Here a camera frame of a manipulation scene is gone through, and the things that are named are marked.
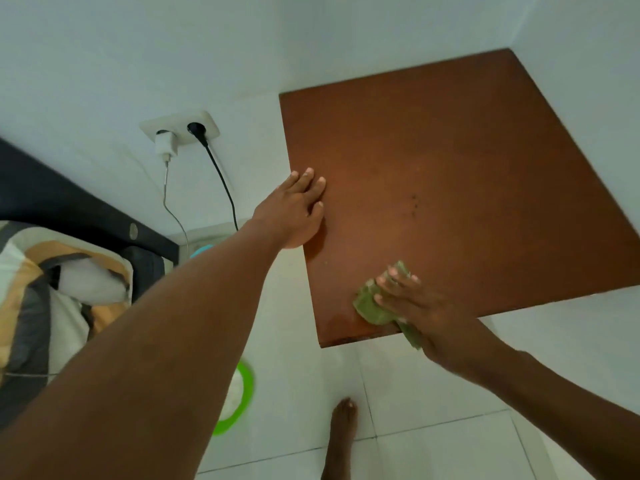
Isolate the person's right hand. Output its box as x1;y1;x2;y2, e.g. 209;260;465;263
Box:
373;267;502;383

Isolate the person's left hand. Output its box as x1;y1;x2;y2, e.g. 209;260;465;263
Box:
248;168;327;251

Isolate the green cleaning cloth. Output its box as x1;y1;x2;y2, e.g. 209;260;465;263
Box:
353;260;424;350

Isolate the person's left forearm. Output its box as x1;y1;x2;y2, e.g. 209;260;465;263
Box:
0;220;281;480

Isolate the person's right forearm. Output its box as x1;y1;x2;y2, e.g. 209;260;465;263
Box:
470;335;640;480

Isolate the white charger adapter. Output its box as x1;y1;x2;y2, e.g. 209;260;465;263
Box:
154;131;179;163

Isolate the person's bare foot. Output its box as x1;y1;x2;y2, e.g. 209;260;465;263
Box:
320;398;359;480

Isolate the white bowl with green rim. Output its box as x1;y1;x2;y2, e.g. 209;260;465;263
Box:
212;360;255;437

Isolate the white pillow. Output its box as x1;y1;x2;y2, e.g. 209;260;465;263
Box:
56;258;129;306

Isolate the black bed headboard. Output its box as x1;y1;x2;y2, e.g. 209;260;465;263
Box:
0;139;180;301

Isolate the striped grey yellow white duvet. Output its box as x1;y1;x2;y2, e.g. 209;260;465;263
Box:
0;221;135;430

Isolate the black power cable with plug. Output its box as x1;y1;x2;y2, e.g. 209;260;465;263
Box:
186;122;240;232

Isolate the white double wall socket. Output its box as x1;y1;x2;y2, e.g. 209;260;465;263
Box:
139;110;221;146

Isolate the thin grey charging cable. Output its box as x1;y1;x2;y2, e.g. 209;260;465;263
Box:
161;160;191;251

